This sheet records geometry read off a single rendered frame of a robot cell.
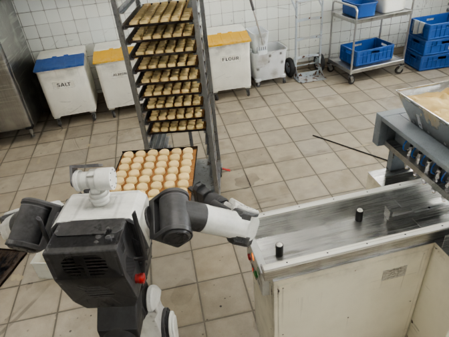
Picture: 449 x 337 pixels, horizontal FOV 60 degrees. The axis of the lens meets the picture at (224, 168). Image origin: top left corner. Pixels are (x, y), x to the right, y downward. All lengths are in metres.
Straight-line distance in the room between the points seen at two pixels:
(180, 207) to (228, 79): 3.83
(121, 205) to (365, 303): 1.18
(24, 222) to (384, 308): 1.53
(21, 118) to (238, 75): 2.52
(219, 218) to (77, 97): 3.86
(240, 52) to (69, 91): 2.05
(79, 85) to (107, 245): 3.87
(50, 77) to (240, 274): 3.19
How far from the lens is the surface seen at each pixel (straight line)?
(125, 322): 1.35
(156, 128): 2.77
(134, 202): 1.18
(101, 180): 1.14
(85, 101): 4.92
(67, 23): 5.32
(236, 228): 1.24
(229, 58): 4.78
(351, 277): 1.71
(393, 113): 1.97
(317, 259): 1.56
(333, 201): 1.81
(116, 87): 4.80
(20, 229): 1.28
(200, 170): 3.38
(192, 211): 1.15
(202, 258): 2.80
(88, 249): 1.08
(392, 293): 1.93
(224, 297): 2.57
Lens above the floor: 2.04
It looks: 34 degrees down
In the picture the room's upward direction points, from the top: 6 degrees counter-clockwise
